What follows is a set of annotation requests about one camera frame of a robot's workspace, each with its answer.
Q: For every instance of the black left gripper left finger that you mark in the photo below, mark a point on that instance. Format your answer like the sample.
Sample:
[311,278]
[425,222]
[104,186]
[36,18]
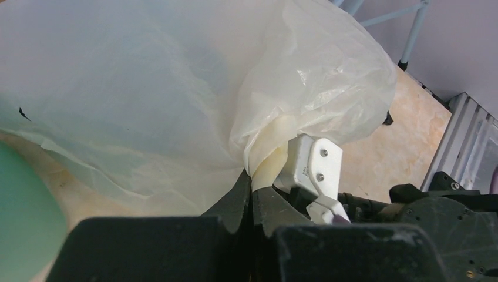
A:
[209,247]

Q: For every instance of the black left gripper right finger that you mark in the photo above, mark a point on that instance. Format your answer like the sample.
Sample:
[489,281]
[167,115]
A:
[289,247]

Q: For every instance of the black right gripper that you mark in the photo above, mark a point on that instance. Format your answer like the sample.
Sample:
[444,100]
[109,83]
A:
[462,224]

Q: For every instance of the translucent white trash bag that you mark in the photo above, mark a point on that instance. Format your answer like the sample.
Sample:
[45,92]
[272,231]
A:
[161,104]

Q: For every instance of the green plastic trash bin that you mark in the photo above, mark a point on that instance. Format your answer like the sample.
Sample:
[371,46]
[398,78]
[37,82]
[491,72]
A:
[33,226]

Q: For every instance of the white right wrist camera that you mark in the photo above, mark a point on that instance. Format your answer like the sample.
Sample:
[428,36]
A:
[310,179]

